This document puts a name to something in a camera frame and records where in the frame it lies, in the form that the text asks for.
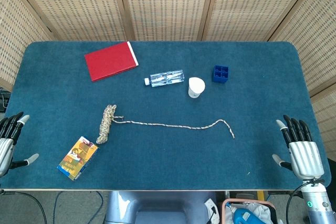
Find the red notebook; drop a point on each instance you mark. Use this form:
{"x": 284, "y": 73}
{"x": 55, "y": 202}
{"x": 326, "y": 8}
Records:
{"x": 110, "y": 61}

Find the pink basket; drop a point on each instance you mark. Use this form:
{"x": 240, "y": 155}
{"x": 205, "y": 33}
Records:
{"x": 223, "y": 213}

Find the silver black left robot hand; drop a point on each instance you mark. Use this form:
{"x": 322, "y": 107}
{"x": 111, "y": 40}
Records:
{"x": 6, "y": 145}

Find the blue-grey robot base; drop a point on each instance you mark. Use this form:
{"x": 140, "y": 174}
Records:
{"x": 157, "y": 208}

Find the blue grid box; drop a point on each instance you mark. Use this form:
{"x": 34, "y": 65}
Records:
{"x": 220, "y": 77}

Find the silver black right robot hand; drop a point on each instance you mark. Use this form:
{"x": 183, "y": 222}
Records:
{"x": 304, "y": 155}

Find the dark floor equipment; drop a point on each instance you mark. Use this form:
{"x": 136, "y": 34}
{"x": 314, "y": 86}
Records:
{"x": 3, "y": 100}

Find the blue plastic bottle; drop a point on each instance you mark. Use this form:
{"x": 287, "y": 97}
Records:
{"x": 239, "y": 217}

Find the white paper cup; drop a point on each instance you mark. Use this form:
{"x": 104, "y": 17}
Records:
{"x": 196, "y": 86}

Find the clear plastic water bottle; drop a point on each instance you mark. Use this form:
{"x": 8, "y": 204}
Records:
{"x": 168, "y": 77}

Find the blue felt table mat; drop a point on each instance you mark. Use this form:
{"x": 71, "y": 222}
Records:
{"x": 168, "y": 161}

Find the white power strip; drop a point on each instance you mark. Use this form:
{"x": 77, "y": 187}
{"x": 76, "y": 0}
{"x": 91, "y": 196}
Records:
{"x": 210, "y": 204}

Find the woven bamboo folding screen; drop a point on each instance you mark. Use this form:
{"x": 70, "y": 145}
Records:
{"x": 168, "y": 3}

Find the white cloth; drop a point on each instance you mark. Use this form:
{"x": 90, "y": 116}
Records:
{"x": 260, "y": 211}

